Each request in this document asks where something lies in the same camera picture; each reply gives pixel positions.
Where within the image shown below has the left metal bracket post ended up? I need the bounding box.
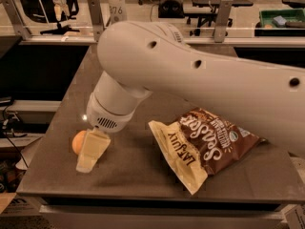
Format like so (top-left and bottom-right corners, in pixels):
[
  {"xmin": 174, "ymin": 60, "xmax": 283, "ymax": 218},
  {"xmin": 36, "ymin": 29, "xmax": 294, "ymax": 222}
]
[{"xmin": 0, "ymin": 0, "xmax": 31, "ymax": 40}]

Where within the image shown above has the white numbered pillar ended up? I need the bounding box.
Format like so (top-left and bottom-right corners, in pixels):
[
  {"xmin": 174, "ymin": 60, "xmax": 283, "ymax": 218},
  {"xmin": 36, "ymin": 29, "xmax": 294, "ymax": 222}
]
[{"xmin": 108, "ymin": 0, "xmax": 127, "ymax": 24}]

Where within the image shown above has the middle metal bracket post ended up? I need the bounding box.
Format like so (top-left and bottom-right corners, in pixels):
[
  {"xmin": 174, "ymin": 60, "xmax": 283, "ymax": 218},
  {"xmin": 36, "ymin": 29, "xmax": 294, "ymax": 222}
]
[{"xmin": 88, "ymin": 0, "xmax": 105, "ymax": 42}]

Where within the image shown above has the brown Late July chip bag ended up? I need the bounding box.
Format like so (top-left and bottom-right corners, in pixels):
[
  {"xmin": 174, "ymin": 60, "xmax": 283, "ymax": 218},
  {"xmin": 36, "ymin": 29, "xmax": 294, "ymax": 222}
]
[{"xmin": 149, "ymin": 108, "xmax": 261, "ymax": 195}]

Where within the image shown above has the right metal bracket post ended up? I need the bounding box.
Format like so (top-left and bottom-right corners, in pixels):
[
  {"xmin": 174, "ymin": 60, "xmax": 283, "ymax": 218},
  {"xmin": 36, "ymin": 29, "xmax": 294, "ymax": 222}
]
[{"xmin": 213, "ymin": 0, "xmax": 233, "ymax": 43}]

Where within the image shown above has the metal bracket post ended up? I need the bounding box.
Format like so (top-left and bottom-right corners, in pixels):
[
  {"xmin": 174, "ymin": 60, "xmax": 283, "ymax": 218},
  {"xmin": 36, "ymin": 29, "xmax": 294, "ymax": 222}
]
[
  {"xmin": 88, "ymin": 0, "xmax": 105, "ymax": 42},
  {"xmin": 0, "ymin": 0, "xmax": 31, "ymax": 40},
  {"xmin": 213, "ymin": 0, "xmax": 233, "ymax": 43}
]

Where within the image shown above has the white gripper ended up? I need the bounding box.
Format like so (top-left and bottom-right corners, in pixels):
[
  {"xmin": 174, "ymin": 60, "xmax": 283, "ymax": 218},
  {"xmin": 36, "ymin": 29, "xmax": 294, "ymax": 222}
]
[{"xmin": 76, "ymin": 93, "xmax": 135, "ymax": 173}]

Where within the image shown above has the cardboard box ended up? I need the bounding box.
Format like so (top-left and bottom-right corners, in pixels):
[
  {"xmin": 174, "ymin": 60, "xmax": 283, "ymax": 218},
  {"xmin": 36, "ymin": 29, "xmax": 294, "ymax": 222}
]
[{"xmin": 0, "ymin": 193, "xmax": 39, "ymax": 217}]

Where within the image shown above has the green plastic bin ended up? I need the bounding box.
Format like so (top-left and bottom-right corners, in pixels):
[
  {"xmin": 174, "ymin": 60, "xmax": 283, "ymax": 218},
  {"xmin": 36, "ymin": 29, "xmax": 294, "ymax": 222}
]
[{"xmin": 254, "ymin": 9, "xmax": 305, "ymax": 36}]

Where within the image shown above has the black cable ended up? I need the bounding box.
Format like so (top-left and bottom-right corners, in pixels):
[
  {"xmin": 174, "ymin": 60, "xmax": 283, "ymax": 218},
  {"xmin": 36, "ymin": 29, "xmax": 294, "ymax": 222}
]
[{"xmin": 0, "ymin": 103, "xmax": 30, "ymax": 169}]

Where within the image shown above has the orange fruit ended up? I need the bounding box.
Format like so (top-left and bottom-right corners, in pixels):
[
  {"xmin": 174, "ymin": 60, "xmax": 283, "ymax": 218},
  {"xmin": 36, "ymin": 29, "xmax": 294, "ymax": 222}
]
[{"xmin": 71, "ymin": 131, "xmax": 86, "ymax": 155}]

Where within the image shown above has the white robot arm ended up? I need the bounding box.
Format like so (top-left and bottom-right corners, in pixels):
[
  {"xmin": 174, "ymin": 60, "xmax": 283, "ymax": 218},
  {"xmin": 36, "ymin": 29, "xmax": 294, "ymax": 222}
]
[{"xmin": 86, "ymin": 21, "xmax": 305, "ymax": 156}]

